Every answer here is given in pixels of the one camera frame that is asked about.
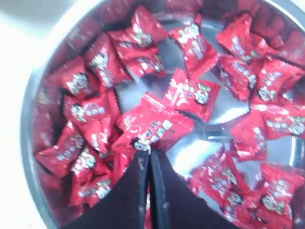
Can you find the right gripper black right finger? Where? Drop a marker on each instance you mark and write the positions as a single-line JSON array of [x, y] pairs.
[[174, 205]]

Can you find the stainless steel plate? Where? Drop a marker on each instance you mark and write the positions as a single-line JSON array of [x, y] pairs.
[[247, 163]]

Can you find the red candy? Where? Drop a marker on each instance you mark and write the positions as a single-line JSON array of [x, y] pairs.
[[194, 96], [137, 45], [151, 123], [199, 55]]

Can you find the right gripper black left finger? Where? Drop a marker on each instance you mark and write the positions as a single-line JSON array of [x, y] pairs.
[[124, 207]]

